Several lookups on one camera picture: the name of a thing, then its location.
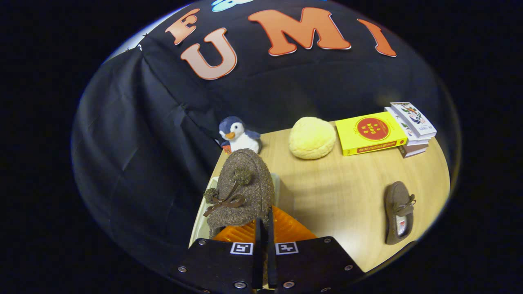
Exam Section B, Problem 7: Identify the beige fabric storage box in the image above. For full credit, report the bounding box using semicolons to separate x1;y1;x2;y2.
189;172;283;248

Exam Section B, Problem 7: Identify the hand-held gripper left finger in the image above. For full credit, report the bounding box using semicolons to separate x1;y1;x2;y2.
170;218;264;294

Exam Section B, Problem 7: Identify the brown book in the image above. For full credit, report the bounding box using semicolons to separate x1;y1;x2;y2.
398;142;429;159

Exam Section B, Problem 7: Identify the yellow bun-shaped plush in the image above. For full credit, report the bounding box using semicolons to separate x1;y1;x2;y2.
288;117;337;160

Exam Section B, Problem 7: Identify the brown fuzzy shoe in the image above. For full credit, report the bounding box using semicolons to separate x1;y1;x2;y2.
384;181;416;246
203;148;275;239

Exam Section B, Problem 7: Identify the penguin plush toy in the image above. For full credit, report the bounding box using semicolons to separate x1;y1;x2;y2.
218;116;263;155

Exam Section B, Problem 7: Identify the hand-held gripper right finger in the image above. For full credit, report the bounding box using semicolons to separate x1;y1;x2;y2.
268;205;365;294

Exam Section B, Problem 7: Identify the yellow book with red circle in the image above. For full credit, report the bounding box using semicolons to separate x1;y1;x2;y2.
335;111;408;156

